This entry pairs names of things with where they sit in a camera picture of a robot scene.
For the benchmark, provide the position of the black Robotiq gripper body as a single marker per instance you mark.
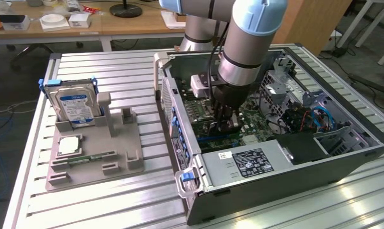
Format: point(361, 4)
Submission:
point(230, 95)

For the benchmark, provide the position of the blue expansion slot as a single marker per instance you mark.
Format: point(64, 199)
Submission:
point(204, 138)

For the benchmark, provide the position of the CPU socket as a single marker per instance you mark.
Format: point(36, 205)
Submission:
point(206, 111)

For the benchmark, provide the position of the green motherboard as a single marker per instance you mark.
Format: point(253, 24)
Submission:
point(253, 124)

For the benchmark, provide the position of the silver perforated drive cage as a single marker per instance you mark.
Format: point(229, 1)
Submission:
point(276, 95)

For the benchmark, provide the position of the grey power supply unit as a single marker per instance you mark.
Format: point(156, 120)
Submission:
point(222, 167)

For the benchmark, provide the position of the open black PC case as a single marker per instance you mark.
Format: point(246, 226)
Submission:
point(273, 190)

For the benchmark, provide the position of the white paper stack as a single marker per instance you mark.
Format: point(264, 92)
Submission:
point(170, 21)

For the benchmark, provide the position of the grey disk bay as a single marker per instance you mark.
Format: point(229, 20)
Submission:
point(337, 143)

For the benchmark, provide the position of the wooden cabinet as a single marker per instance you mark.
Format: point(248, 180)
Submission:
point(305, 23)

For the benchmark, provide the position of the grey parts rack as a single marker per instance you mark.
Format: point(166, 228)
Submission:
point(96, 143)

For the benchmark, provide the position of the wooden desk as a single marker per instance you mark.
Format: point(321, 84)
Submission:
point(131, 26)

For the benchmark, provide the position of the hard disk with blue label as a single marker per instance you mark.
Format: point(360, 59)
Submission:
point(73, 107)

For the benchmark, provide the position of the black round lamp base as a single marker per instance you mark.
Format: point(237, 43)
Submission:
point(125, 10)

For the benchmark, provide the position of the silver CPU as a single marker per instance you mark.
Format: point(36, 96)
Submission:
point(68, 146)

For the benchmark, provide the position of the blue disk caddy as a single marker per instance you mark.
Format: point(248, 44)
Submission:
point(52, 83)

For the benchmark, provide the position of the red packet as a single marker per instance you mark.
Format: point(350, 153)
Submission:
point(91, 10)

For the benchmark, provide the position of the white box with label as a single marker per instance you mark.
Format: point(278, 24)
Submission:
point(79, 21)

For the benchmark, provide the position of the white box with black top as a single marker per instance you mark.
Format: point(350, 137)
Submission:
point(15, 22)

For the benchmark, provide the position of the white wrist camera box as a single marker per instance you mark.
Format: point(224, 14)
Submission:
point(200, 86)

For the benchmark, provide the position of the white table frame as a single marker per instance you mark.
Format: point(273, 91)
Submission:
point(366, 26)

